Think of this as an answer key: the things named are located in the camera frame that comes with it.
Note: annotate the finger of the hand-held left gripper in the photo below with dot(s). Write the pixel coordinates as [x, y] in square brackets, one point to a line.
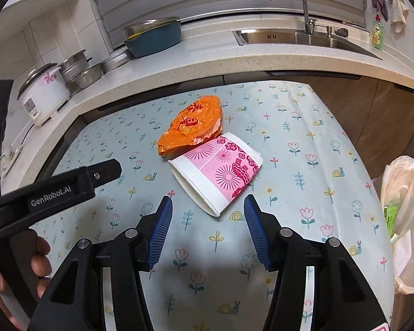
[105, 172]

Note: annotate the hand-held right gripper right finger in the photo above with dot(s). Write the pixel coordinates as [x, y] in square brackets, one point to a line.
[257, 227]

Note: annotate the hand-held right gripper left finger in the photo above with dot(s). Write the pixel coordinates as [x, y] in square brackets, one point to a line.
[160, 227]

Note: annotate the pink paper cup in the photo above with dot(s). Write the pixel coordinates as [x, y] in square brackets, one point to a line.
[224, 169]

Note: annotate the orange plastic bag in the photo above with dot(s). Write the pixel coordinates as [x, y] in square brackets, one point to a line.
[189, 124]

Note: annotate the green cardboard box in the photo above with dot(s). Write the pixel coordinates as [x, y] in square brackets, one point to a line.
[390, 220]

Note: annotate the white foam net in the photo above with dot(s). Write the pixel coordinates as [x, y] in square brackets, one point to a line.
[403, 251]

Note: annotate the trash bin with white bag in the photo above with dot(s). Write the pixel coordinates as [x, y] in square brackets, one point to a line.
[407, 172]

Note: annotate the person's left hand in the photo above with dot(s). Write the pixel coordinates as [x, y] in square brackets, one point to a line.
[43, 258]

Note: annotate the white power strip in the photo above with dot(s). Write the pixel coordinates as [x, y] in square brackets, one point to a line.
[12, 155]

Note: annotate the small steel pot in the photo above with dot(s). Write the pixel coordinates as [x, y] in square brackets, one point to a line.
[88, 77]

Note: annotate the white rice cooker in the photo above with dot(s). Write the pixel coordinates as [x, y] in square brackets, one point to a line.
[45, 96]

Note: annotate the floral tablecloth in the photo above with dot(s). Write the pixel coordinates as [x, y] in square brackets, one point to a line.
[296, 127]

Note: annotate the steel pan with lid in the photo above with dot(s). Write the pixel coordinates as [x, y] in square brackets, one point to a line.
[115, 62]

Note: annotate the stacked steel pot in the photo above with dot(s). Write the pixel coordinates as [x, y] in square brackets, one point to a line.
[74, 65]

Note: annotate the blue basin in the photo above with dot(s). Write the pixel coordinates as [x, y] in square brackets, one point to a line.
[155, 41]

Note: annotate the brown base cabinet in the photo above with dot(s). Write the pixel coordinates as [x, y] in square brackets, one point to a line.
[365, 110]

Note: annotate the stainless steel sink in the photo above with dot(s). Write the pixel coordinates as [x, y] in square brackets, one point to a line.
[296, 38]

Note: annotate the dark scouring ball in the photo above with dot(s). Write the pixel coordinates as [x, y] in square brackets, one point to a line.
[341, 32]

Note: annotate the green dish soap bottle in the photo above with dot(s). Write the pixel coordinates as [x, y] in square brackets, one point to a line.
[377, 36]

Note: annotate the chrome faucet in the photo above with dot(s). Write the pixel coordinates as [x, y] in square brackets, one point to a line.
[305, 3]

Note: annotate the purple cloth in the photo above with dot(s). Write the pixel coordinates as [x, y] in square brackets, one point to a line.
[379, 1]

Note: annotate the beige cloth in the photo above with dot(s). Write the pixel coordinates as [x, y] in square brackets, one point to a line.
[397, 10]

